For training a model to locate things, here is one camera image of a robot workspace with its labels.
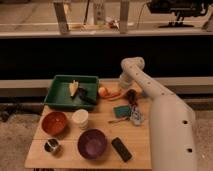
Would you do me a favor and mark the red chili pepper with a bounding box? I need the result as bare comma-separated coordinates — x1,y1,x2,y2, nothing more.
100,91,124,101

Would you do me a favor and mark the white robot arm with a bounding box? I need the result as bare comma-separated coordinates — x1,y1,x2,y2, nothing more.
119,57,198,171

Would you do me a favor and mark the white cylindrical cup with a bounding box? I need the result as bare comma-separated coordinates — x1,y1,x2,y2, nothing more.
72,109,89,129

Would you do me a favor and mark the small orange fruit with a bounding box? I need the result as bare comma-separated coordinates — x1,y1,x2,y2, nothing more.
98,86,108,98

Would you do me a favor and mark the dark red berry cluster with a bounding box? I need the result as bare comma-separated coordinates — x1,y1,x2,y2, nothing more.
126,89,137,106

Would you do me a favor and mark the green sponge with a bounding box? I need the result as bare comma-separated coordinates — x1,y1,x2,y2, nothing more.
113,105,131,118

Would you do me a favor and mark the small brass spoon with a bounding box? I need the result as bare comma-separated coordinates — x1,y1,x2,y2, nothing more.
108,117,130,124

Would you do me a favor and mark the crumpled blue grey cloth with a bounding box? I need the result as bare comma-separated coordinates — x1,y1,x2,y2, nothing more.
130,106,144,126

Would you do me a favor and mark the green plastic tray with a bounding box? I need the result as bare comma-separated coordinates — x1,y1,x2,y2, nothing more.
44,75,99,111

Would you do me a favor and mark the purple bowl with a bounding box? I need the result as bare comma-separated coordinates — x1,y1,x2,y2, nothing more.
77,129,108,160

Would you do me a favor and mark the orange red bowl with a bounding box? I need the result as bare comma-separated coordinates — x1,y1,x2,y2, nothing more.
42,111,68,136

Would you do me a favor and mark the black rectangular block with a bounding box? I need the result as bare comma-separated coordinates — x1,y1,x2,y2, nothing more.
111,137,132,162

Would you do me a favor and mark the black monitor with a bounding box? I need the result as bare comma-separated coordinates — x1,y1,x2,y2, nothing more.
147,0,213,28

